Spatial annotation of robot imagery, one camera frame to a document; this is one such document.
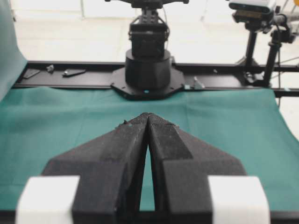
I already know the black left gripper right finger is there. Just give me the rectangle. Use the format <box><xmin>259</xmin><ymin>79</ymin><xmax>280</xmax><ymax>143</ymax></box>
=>
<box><xmin>148</xmin><ymin>113</ymin><xmax>247</xmax><ymax>224</ymax></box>

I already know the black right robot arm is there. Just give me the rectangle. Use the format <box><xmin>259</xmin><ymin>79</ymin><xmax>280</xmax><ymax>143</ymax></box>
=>
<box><xmin>117</xmin><ymin>0</ymin><xmax>246</xmax><ymax>224</ymax></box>

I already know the black aluminium frame rail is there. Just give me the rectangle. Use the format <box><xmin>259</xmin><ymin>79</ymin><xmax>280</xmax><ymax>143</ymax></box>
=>
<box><xmin>14</xmin><ymin>61</ymin><xmax>299</xmax><ymax>91</ymax></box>

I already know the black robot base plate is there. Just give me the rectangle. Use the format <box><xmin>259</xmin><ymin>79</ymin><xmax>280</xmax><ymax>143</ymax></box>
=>
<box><xmin>111</xmin><ymin>68</ymin><xmax>185</xmax><ymax>100</ymax></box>

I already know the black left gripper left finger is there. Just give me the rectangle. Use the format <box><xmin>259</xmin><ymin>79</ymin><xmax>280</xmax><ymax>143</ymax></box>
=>
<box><xmin>42</xmin><ymin>113</ymin><xmax>149</xmax><ymax>224</ymax></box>

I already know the green table cloth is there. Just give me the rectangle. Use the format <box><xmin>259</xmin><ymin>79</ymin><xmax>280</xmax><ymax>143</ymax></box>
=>
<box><xmin>0</xmin><ymin>0</ymin><xmax>299</xmax><ymax>211</ymax></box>

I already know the camera on black stand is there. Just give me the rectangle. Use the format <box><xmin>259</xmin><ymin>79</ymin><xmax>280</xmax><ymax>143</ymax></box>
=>
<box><xmin>228</xmin><ymin>0</ymin><xmax>277</xmax><ymax>68</ymax></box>

